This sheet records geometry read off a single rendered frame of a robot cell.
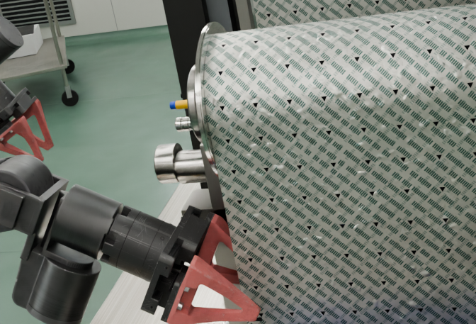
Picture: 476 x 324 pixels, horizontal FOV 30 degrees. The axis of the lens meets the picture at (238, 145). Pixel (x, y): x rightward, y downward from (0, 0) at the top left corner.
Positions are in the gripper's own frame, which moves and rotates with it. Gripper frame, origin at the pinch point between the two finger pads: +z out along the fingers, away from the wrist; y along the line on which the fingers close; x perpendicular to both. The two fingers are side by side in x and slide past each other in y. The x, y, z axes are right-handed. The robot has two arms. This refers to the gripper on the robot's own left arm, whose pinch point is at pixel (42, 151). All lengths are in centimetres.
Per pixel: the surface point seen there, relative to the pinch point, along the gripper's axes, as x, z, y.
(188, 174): -34, 5, -48
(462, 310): -49, 27, -60
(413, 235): -50, 18, -59
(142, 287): -7.5, 21.1, -21.1
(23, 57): 168, -4, 401
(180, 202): -9.0, 22.0, 6.2
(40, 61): 154, 4, 385
